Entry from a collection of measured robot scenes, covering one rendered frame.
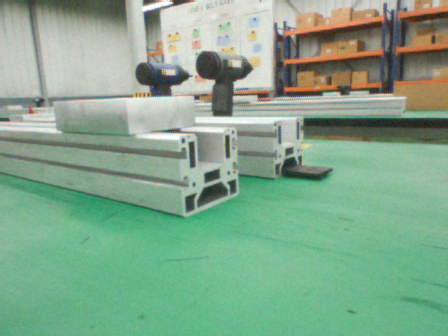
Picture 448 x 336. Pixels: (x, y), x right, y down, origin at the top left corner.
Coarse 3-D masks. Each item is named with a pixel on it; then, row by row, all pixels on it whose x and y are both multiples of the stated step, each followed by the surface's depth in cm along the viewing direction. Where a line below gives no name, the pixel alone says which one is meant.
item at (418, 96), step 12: (420, 84) 199; (432, 84) 196; (444, 84) 192; (396, 96) 209; (408, 96) 204; (420, 96) 200; (432, 96) 196; (444, 96) 193; (408, 108) 205; (420, 108) 201; (432, 108) 197; (444, 108) 194
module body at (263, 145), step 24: (24, 120) 96; (48, 120) 88; (216, 120) 56; (240, 120) 53; (264, 120) 51; (288, 120) 55; (240, 144) 53; (264, 144) 50; (288, 144) 54; (240, 168) 54; (264, 168) 51
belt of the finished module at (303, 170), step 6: (282, 168) 54; (288, 168) 53; (294, 168) 53; (300, 168) 53; (306, 168) 53; (312, 168) 53; (318, 168) 52; (324, 168) 52; (330, 168) 52; (294, 174) 51; (300, 174) 51; (306, 174) 50; (312, 174) 49; (318, 174) 49; (324, 174) 50
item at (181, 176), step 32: (0, 128) 61; (32, 128) 57; (192, 128) 43; (224, 128) 41; (0, 160) 63; (32, 160) 57; (64, 160) 49; (96, 160) 44; (128, 160) 40; (160, 160) 36; (192, 160) 37; (224, 160) 41; (96, 192) 45; (128, 192) 41; (160, 192) 37; (192, 192) 37; (224, 192) 42
